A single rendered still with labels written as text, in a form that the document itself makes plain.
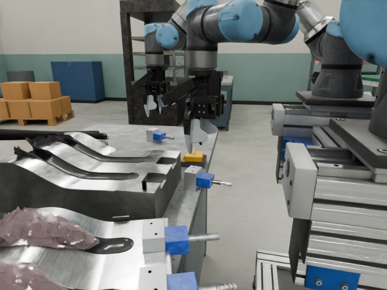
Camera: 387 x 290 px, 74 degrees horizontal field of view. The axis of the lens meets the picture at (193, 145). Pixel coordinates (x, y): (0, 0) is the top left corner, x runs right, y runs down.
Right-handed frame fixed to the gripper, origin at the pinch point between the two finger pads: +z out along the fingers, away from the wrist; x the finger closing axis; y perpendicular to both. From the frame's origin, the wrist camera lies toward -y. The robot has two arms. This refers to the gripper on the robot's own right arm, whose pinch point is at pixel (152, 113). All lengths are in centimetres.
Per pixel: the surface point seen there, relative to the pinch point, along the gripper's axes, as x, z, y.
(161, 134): -1.3, 9.0, 5.5
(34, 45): 372, -54, -723
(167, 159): -33.1, 4.4, 31.3
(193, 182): -32, 10, 39
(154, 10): 278, -96, -213
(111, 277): -69, 7, 47
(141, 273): -68, 4, 52
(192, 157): -17.3, 9.4, 30.5
